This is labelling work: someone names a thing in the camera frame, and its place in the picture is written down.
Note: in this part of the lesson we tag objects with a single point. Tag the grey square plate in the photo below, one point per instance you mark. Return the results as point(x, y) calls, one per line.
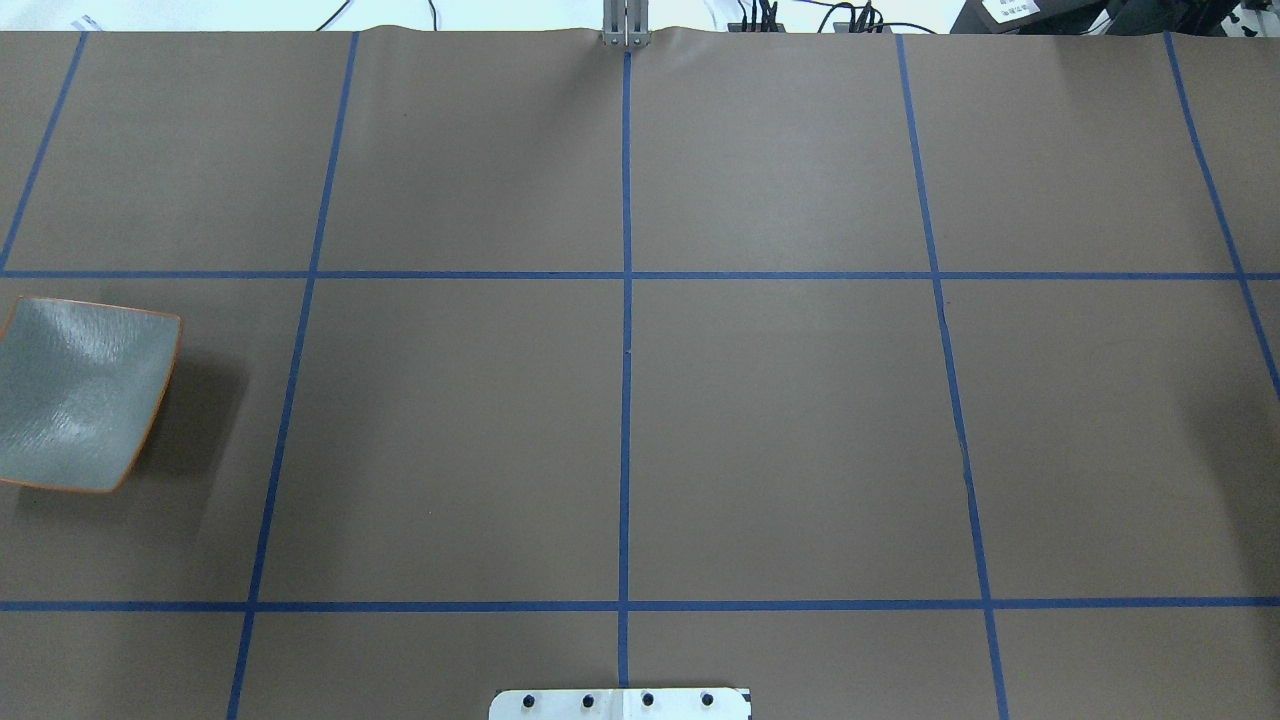
point(81, 386)

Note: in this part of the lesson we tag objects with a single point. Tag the upper small circuit board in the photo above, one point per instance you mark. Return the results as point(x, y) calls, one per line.
point(756, 18)

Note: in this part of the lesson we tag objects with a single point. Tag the small circuit board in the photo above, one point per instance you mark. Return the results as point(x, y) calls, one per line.
point(853, 19)
point(756, 18)

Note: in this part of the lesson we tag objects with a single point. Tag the lower small circuit board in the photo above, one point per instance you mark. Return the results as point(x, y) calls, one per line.
point(853, 19)

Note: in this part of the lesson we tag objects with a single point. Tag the black label printer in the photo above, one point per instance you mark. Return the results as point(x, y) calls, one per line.
point(1055, 18)

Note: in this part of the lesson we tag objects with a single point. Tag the aluminium frame post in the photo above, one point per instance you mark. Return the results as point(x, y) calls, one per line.
point(625, 24)

